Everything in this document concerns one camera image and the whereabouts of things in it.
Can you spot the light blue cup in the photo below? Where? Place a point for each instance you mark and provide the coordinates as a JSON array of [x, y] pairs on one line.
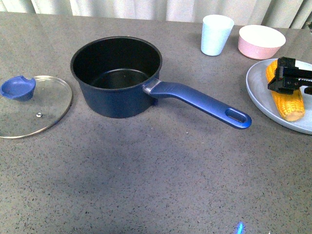
[[215, 32]]

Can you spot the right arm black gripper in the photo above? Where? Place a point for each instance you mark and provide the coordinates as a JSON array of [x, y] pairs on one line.
[[284, 78]]

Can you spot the pink bowl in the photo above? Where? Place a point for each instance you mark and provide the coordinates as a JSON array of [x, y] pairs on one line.
[[259, 42]]

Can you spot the dark blue saucepan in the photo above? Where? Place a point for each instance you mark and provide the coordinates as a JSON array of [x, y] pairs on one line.
[[119, 78]]

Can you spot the white curtain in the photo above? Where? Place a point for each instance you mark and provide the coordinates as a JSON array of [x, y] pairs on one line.
[[295, 14]]

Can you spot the grey-blue round plate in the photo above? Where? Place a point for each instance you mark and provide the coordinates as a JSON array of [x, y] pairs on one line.
[[256, 84]]

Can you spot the glass lid with blue knob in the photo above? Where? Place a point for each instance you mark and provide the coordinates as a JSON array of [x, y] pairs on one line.
[[30, 106]]

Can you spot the yellow corn cob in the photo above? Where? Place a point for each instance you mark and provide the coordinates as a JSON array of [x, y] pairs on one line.
[[290, 107]]

